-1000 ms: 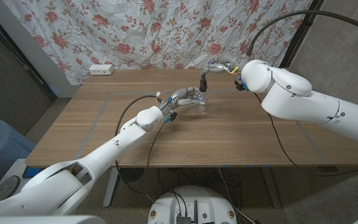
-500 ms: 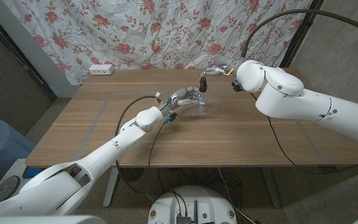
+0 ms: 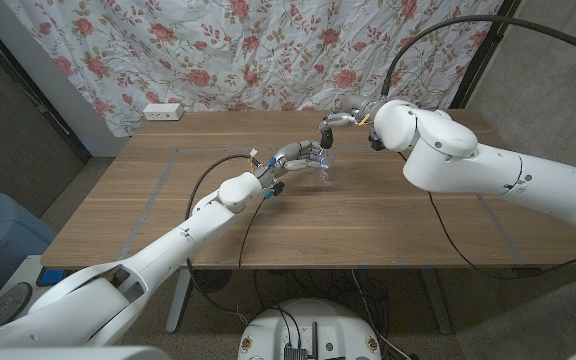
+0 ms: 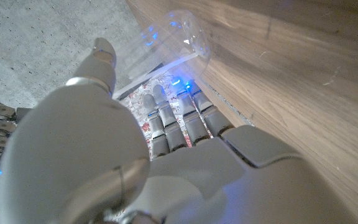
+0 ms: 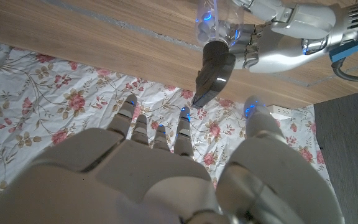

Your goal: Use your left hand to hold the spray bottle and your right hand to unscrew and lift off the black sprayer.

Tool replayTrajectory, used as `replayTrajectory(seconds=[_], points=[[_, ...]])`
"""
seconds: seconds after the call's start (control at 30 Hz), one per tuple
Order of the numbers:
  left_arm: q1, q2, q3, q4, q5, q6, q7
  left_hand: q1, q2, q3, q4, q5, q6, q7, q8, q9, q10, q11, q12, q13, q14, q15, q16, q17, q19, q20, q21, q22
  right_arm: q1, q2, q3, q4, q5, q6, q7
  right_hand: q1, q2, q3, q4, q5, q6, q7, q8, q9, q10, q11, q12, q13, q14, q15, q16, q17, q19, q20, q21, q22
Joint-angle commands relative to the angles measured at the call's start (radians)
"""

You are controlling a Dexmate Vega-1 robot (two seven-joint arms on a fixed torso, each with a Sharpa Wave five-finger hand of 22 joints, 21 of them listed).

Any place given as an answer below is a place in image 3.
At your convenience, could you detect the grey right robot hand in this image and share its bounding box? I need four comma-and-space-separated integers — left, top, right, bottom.
317, 94, 387, 136

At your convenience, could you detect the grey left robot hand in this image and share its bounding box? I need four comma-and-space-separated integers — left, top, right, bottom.
252, 139, 334, 189

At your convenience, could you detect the clear plastic spray bottle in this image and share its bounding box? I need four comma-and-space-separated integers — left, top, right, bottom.
315, 154, 339, 182

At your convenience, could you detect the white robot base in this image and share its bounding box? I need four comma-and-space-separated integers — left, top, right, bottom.
237, 298, 383, 360

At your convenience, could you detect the floral print curtain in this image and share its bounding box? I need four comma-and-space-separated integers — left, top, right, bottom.
2, 0, 505, 139

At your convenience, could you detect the white power strip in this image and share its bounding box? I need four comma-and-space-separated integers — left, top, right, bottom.
142, 102, 185, 122

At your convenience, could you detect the black round floor fan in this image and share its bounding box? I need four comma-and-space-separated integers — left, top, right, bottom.
191, 269, 233, 295

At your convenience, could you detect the white table leg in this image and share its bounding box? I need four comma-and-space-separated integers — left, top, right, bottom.
165, 269, 194, 335

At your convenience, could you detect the grey table leg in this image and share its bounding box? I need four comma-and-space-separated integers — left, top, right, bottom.
420, 269, 453, 335

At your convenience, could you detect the white floor platform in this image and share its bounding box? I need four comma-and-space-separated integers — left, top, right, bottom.
0, 254, 69, 321

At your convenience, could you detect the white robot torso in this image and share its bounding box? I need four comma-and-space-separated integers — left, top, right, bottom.
0, 344, 172, 360

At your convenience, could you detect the blue storage bin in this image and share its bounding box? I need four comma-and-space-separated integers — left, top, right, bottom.
0, 192, 59, 289

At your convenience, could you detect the grey shoe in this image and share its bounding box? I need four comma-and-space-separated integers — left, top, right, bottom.
0, 282, 34, 329

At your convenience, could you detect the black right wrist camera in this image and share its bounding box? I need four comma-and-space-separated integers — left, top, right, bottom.
366, 130, 387, 152

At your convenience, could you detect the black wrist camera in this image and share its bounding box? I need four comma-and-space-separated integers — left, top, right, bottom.
366, 130, 387, 152
262, 180, 287, 200

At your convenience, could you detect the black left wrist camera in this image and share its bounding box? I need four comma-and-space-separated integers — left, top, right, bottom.
262, 180, 287, 200

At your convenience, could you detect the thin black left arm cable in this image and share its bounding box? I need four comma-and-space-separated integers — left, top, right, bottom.
237, 196, 270, 274

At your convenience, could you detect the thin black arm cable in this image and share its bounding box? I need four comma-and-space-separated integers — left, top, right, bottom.
237, 196, 270, 274
397, 149, 576, 281

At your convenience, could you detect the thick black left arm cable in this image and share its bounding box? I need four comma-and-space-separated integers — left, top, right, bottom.
184, 153, 257, 324

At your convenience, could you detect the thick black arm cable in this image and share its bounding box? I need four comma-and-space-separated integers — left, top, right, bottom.
380, 13, 576, 99
184, 153, 257, 324

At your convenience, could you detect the black vertical post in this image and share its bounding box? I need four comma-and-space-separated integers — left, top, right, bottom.
450, 0, 522, 110

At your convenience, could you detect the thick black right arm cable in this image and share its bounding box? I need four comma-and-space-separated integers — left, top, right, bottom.
380, 13, 576, 99

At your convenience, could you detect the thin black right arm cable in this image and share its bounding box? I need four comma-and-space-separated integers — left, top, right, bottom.
397, 149, 576, 281

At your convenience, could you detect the white floor cable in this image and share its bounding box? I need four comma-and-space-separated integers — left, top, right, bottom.
350, 269, 412, 360

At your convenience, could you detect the black door frame strip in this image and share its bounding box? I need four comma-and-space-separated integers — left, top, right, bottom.
0, 12, 92, 162

